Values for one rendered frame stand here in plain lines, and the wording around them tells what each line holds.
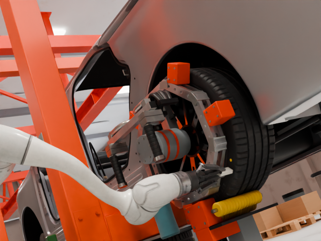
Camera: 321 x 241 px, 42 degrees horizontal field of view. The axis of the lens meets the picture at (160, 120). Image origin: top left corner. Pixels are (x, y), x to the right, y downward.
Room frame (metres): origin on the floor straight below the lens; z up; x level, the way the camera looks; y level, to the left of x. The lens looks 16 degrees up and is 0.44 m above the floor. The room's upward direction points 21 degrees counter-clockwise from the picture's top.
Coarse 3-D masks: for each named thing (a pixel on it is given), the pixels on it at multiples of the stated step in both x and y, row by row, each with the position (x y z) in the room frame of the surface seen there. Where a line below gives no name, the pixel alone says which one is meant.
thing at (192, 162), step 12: (180, 108) 2.06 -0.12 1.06; (192, 108) 2.11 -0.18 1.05; (180, 120) 1.91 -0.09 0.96; (192, 132) 1.93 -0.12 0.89; (192, 144) 1.95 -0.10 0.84; (204, 144) 1.83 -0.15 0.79; (192, 156) 1.92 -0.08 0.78; (168, 168) 2.08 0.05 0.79; (180, 168) 2.01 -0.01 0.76; (192, 168) 1.94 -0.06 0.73
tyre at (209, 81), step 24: (192, 72) 1.72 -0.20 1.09; (216, 72) 1.75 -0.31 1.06; (216, 96) 1.65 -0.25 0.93; (240, 96) 1.69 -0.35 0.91; (240, 120) 1.65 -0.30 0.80; (240, 144) 1.66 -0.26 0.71; (264, 144) 1.75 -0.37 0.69; (240, 168) 1.70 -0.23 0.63; (264, 168) 1.81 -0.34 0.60; (240, 192) 1.82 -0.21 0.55
